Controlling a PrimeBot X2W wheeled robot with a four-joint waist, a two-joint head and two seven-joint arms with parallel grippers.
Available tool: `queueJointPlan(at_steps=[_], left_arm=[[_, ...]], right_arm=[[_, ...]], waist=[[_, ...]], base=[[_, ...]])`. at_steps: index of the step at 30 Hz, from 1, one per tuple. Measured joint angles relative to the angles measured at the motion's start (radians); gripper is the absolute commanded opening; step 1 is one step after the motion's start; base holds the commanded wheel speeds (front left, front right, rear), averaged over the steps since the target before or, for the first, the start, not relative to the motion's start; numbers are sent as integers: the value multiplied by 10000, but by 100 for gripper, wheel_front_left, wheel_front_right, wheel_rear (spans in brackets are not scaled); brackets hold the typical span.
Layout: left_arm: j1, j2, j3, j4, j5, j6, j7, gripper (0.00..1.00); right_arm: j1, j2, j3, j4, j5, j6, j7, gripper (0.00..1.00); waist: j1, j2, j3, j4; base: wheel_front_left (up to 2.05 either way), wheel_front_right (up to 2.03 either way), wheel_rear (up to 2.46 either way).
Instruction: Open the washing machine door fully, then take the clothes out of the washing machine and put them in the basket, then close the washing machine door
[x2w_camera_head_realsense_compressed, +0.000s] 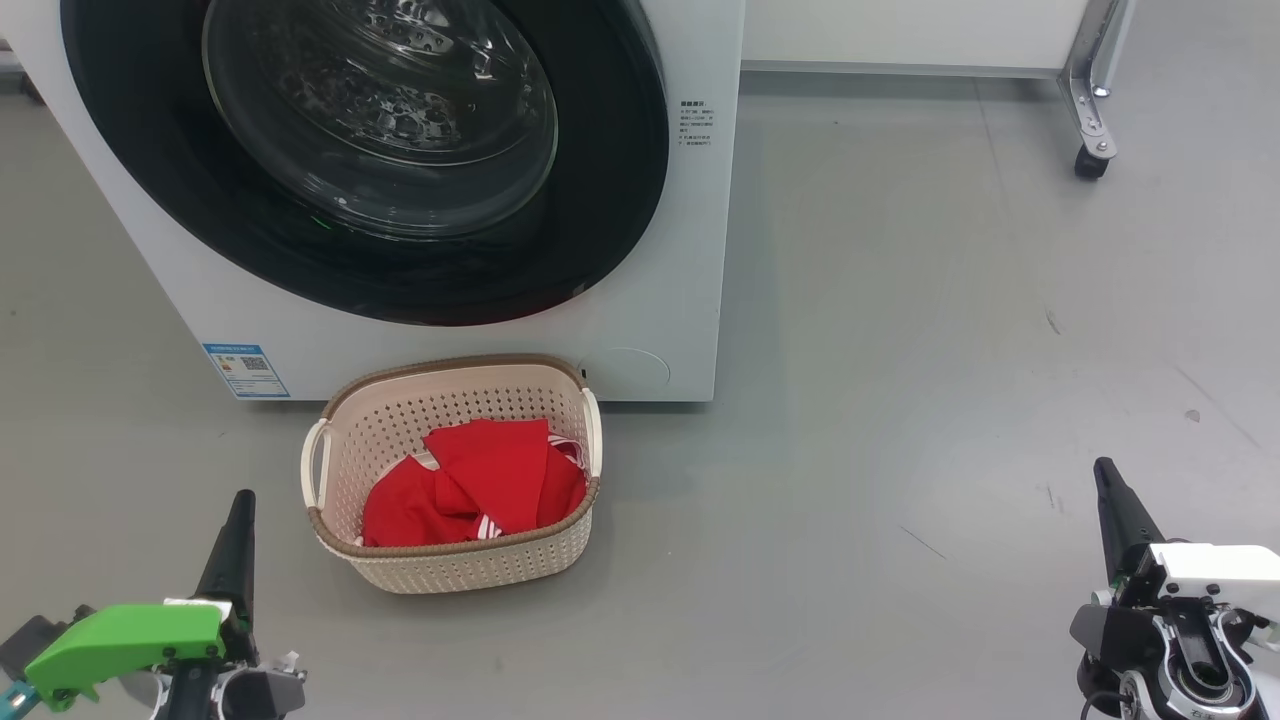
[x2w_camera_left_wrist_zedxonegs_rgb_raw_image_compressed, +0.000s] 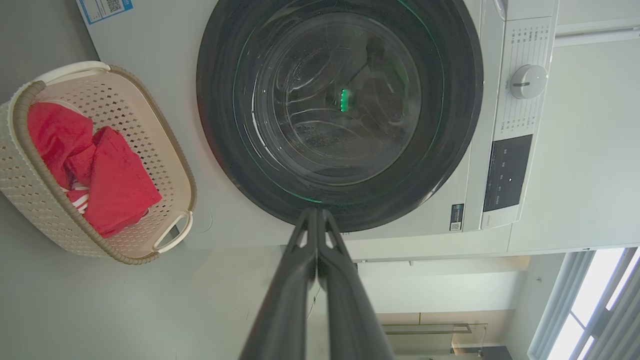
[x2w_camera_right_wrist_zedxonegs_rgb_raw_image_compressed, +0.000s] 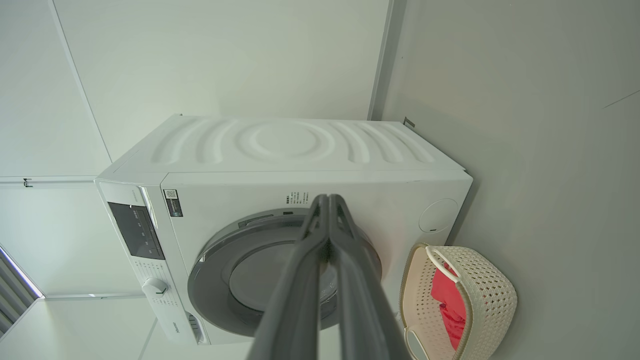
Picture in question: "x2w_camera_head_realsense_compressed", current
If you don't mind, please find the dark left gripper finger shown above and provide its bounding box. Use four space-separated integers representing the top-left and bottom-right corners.
193 489 258 661

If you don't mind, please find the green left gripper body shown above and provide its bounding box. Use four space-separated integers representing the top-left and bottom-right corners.
25 603 306 720

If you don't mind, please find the white cabinet panel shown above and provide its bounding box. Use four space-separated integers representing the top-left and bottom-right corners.
742 0 1096 79

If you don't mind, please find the round white filter cover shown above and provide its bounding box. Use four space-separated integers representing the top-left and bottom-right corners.
580 347 671 391

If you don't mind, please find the white front-load washing machine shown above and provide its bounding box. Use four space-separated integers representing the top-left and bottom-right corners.
0 0 746 403

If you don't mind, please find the metal cart leg bracket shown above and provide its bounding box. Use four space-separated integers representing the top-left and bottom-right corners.
1060 0 1136 161

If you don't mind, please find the cream perforated basket brown rim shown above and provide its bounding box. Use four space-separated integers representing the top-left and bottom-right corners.
300 354 604 596

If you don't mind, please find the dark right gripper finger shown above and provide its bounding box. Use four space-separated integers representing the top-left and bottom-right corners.
1093 457 1166 591

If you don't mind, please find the red garment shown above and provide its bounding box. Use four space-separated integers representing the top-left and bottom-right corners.
362 440 589 548
422 418 553 536

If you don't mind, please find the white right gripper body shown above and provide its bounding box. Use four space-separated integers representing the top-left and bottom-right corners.
1070 543 1280 720

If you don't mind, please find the blue energy label sticker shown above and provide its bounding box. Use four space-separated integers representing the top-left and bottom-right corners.
202 343 291 399

